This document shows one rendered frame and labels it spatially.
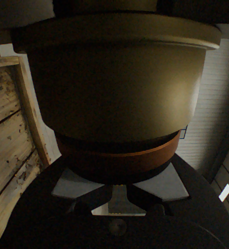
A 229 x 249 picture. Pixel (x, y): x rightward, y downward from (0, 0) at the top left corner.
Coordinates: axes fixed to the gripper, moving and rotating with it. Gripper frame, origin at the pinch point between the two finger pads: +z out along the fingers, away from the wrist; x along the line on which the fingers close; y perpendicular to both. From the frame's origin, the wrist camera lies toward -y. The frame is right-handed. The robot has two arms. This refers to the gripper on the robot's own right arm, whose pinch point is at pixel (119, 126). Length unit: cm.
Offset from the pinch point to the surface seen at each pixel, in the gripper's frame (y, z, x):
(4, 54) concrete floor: -15, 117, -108
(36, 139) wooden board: 10.4, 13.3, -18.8
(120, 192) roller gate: 932, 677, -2
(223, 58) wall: -8, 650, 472
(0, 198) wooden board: 13.5, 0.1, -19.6
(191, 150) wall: 523, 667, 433
